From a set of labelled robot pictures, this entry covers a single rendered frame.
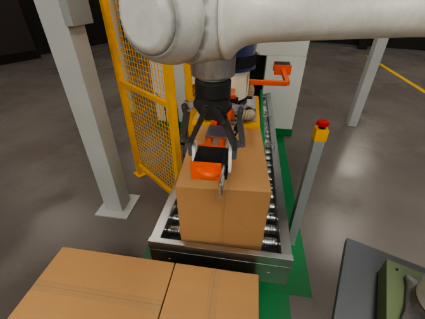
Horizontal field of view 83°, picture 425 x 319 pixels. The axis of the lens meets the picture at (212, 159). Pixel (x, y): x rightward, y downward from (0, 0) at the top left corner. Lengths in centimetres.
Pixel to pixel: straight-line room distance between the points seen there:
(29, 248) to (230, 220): 172
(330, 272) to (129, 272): 137
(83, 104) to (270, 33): 163
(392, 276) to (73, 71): 185
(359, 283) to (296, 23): 96
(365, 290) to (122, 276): 99
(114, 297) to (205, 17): 115
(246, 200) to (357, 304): 51
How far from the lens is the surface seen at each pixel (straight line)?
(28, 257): 237
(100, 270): 136
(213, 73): 47
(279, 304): 183
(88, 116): 188
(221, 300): 119
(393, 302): 103
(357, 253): 120
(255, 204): 106
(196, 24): 28
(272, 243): 137
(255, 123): 105
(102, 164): 207
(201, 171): 56
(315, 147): 151
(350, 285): 110
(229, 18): 30
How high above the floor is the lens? 161
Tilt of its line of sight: 34 degrees down
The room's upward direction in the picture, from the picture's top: straight up
